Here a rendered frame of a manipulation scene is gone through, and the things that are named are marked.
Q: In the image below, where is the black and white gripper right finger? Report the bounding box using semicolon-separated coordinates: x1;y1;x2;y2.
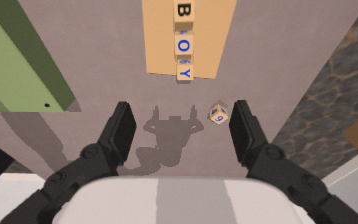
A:
229;100;358;224

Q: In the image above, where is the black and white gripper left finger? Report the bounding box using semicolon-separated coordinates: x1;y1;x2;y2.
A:
0;101;137;224

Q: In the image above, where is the tan mat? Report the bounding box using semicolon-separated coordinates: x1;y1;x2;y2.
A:
142;0;237;79

